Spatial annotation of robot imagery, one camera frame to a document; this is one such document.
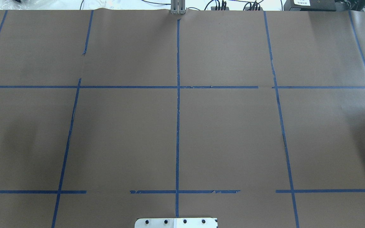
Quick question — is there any black computer box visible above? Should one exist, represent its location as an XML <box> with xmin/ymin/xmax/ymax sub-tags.
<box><xmin>283</xmin><ymin>0</ymin><xmax>336</xmax><ymax>12</ymax></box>

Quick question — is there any aluminium frame post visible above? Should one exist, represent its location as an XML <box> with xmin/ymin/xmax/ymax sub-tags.
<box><xmin>170</xmin><ymin>0</ymin><xmax>187</xmax><ymax>15</ymax></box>

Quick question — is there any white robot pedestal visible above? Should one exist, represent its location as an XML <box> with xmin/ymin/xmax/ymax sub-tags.
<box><xmin>134</xmin><ymin>218</ymin><xmax>218</xmax><ymax>228</ymax></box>

